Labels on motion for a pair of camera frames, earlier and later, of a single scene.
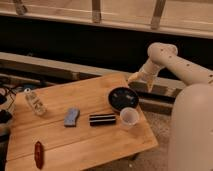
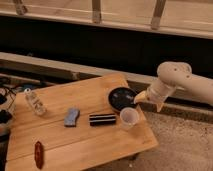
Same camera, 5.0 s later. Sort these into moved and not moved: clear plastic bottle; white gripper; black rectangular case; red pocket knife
Moved: white gripper
Not moved: clear plastic bottle; black rectangular case; red pocket knife
